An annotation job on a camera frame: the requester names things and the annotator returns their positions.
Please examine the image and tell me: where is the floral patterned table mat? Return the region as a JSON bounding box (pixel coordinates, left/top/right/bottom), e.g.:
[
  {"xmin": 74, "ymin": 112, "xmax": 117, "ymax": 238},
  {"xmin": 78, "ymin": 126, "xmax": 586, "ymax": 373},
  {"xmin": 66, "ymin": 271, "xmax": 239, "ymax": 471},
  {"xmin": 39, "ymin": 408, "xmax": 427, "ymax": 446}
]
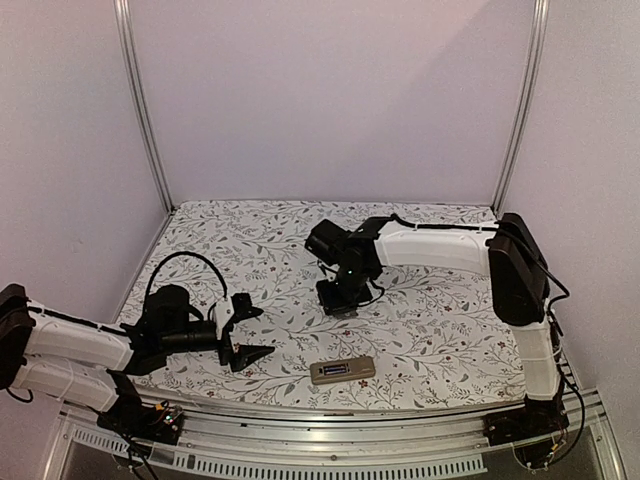
[{"xmin": 97, "ymin": 199, "xmax": 564, "ymax": 414}]

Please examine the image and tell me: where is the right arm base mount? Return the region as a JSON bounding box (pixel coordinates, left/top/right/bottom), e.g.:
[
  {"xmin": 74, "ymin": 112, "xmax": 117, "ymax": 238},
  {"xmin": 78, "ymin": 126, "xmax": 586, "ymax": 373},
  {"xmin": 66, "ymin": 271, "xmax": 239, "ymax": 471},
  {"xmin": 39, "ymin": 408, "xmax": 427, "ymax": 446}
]
[{"xmin": 483, "ymin": 398, "xmax": 569, "ymax": 446}]

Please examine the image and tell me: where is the left aluminium frame post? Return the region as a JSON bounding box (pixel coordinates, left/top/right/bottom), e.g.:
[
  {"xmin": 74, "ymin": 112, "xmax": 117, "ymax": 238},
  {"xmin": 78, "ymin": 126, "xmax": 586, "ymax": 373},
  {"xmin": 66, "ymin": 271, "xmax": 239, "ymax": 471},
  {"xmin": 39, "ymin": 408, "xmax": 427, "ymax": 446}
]
[{"xmin": 113, "ymin": 0, "xmax": 175, "ymax": 215}]

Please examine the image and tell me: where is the left camera black cable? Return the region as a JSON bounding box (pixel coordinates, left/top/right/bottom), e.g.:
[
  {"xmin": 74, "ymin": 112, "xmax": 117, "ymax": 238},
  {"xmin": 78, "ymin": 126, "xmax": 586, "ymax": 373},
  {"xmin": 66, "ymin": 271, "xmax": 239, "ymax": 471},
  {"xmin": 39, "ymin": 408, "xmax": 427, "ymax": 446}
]
[{"xmin": 147, "ymin": 250, "xmax": 232, "ymax": 306}]

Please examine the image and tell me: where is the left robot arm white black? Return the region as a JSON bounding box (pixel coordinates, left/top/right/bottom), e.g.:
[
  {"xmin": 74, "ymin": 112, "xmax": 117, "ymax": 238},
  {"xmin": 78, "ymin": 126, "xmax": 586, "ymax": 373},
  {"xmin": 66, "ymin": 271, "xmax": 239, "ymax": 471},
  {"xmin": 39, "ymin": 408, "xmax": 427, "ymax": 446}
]
[{"xmin": 1, "ymin": 284, "xmax": 274, "ymax": 434}]

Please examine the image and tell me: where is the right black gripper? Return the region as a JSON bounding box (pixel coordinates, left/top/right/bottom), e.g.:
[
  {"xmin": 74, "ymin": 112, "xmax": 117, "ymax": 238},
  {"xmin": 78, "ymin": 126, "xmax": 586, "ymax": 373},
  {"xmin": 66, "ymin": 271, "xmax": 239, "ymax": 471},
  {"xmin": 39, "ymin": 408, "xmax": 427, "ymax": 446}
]
[{"xmin": 315, "ymin": 265, "xmax": 372, "ymax": 315}]

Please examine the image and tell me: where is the right aluminium frame post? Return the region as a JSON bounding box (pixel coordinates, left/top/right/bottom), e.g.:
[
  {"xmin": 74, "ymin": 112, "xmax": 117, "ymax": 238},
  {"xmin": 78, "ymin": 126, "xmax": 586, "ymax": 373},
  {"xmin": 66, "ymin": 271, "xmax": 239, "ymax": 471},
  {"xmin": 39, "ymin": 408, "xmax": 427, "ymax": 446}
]
[{"xmin": 491, "ymin": 0, "xmax": 550, "ymax": 217}]

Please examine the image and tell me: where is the remote battery cover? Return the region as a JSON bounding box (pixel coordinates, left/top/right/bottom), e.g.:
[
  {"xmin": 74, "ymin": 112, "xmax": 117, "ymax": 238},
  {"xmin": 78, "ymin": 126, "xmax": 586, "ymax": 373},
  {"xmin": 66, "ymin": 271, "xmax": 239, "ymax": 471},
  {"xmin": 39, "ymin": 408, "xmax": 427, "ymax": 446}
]
[{"xmin": 334, "ymin": 310, "xmax": 358, "ymax": 319}]

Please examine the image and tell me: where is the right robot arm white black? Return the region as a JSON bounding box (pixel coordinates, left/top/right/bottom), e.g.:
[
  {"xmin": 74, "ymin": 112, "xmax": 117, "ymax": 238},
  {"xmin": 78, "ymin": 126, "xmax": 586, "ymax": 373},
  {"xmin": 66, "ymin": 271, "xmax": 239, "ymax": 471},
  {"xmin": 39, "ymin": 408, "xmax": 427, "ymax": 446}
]
[{"xmin": 304, "ymin": 213, "xmax": 562, "ymax": 436}]

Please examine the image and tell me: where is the white remote control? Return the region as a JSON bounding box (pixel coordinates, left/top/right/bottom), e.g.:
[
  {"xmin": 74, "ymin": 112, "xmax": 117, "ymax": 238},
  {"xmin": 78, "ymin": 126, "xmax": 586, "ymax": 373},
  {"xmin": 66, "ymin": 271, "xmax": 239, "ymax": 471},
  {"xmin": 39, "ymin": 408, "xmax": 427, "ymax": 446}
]
[{"xmin": 310, "ymin": 356, "xmax": 376, "ymax": 385}]

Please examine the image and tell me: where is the aluminium frame post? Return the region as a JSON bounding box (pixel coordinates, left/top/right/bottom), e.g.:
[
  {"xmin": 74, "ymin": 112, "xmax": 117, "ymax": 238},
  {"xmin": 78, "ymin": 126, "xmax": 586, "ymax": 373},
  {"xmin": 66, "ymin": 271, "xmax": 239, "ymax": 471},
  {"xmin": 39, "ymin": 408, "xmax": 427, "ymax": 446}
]
[
  {"xmin": 113, "ymin": 0, "xmax": 175, "ymax": 215},
  {"xmin": 491, "ymin": 0, "xmax": 550, "ymax": 217}
]

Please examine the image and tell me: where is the front aluminium rail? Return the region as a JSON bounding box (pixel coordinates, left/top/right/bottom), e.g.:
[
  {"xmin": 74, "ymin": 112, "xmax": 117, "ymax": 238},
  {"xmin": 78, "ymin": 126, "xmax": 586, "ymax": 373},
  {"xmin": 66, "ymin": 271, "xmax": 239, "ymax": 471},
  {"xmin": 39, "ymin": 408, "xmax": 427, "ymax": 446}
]
[{"xmin": 43, "ymin": 389, "xmax": 631, "ymax": 479}]

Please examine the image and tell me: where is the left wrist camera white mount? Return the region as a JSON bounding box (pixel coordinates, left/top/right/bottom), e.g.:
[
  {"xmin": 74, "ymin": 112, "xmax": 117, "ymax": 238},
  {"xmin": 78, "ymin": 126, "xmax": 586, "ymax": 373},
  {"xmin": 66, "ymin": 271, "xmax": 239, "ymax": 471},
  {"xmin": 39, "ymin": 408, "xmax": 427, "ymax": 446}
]
[{"xmin": 207, "ymin": 297, "xmax": 234, "ymax": 337}]

